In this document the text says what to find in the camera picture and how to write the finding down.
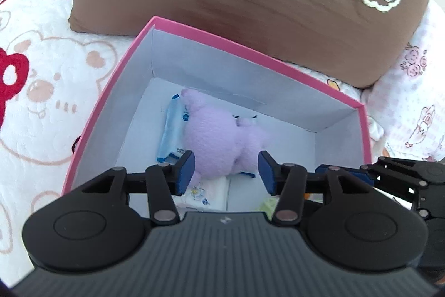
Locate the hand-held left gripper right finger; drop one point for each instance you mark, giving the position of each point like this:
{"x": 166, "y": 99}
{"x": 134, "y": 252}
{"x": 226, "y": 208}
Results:
{"x": 267, "y": 172}

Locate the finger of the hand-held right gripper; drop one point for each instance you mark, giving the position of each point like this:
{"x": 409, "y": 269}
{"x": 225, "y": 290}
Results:
{"x": 363, "y": 176}
{"x": 410, "y": 168}

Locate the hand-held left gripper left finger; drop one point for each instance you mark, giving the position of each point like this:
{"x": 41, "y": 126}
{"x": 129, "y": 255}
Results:
{"x": 186, "y": 172}

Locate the small white tissue pack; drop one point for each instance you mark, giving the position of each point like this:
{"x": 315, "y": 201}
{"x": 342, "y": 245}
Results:
{"x": 208, "y": 194}

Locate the blue wet wipes pack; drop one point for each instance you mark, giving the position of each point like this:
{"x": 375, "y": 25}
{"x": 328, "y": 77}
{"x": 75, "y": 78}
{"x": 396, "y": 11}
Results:
{"x": 170, "y": 133}

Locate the purple plush toy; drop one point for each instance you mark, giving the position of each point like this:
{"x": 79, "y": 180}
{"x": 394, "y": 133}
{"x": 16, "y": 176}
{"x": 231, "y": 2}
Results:
{"x": 215, "y": 137}

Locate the pink cardboard box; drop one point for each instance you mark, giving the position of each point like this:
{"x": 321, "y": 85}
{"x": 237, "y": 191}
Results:
{"x": 243, "y": 91}

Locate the pink patterned pillow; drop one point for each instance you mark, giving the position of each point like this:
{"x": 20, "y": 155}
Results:
{"x": 410, "y": 102}

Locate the printed bear blanket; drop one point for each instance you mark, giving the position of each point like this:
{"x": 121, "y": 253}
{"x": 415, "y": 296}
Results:
{"x": 52, "y": 109}

